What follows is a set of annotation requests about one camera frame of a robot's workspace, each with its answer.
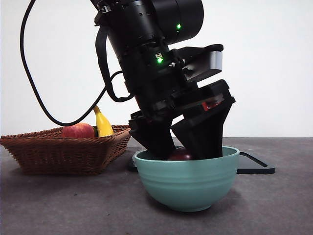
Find dark red plum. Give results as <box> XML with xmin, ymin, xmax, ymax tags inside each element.
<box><xmin>167</xmin><ymin>148</ymin><xmax>194</xmax><ymax>161</ymax></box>

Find teal ribbed bowl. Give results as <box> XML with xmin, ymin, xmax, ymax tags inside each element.
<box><xmin>134</xmin><ymin>145</ymin><xmax>240</xmax><ymax>212</ymax></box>

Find yellow banana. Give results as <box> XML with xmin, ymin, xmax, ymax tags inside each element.
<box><xmin>93</xmin><ymin>105</ymin><xmax>115</xmax><ymax>138</ymax></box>

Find black rectangular tray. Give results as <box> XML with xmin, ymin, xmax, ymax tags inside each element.
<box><xmin>128</xmin><ymin>151</ymin><xmax>276</xmax><ymax>175</ymax></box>

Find red orange peach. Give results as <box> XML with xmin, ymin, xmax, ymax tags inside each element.
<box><xmin>61</xmin><ymin>122</ymin><xmax>95</xmax><ymax>139</ymax></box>

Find brown wicker basket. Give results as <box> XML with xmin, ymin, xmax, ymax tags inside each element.
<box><xmin>0</xmin><ymin>125</ymin><xmax>132</xmax><ymax>176</ymax></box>

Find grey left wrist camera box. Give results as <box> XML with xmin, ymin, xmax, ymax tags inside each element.
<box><xmin>183</xmin><ymin>44</ymin><xmax>224</xmax><ymax>81</ymax></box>

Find black flat cable loop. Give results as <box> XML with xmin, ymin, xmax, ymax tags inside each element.
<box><xmin>94</xmin><ymin>26</ymin><xmax>113</xmax><ymax>86</ymax></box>

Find long thin black cable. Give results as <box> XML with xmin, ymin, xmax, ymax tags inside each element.
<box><xmin>20</xmin><ymin>0</ymin><xmax>134</xmax><ymax>127</ymax></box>

